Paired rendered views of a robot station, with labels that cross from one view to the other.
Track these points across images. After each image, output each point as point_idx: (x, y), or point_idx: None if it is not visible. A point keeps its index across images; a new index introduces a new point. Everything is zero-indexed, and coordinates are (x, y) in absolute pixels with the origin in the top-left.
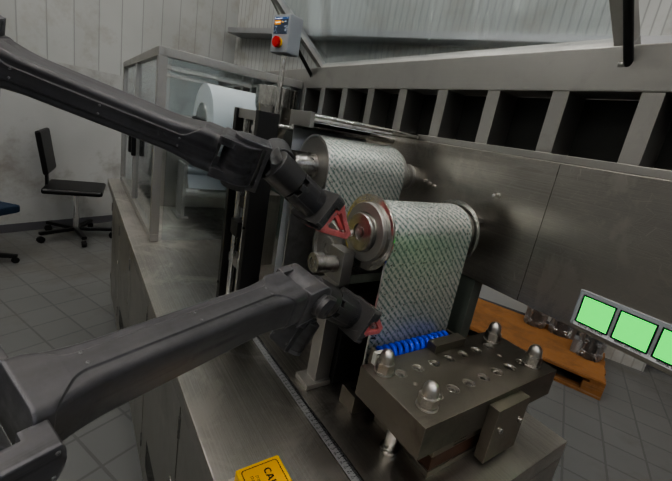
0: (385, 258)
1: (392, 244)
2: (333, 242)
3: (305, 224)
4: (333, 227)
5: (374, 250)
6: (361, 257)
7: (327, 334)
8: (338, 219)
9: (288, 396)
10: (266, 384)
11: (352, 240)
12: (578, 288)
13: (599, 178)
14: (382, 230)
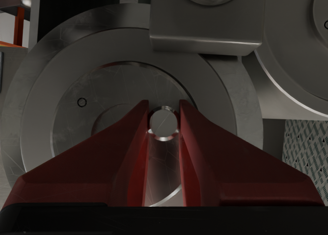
0: (19, 74)
1: (2, 126)
2: (321, 42)
3: (297, 198)
4: (327, 102)
5: (51, 88)
6: (114, 42)
7: None
8: (183, 190)
9: None
10: None
11: (155, 94)
12: (4, 92)
13: None
14: (27, 166)
